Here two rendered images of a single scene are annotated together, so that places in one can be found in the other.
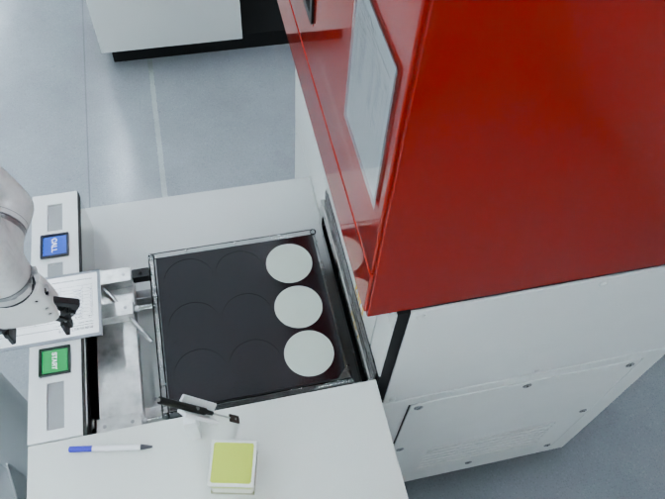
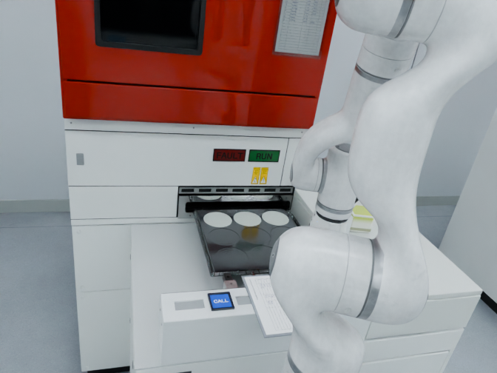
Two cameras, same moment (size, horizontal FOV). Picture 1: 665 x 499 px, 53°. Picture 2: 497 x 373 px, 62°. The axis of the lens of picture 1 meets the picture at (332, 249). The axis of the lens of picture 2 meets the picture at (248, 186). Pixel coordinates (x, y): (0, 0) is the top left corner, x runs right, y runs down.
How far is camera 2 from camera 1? 1.59 m
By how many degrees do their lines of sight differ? 69
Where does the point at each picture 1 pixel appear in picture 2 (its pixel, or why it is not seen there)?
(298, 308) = (248, 218)
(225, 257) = (214, 241)
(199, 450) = not seen: hidden behind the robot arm
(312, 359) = (279, 217)
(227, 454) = (359, 211)
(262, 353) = (279, 232)
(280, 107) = not seen: outside the picture
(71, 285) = (257, 289)
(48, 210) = (180, 311)
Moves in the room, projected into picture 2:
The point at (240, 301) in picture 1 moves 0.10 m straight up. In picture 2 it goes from (245, 237) to (250, 211)
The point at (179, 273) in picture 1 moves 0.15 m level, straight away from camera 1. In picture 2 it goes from (227, 260) to (177, 266)
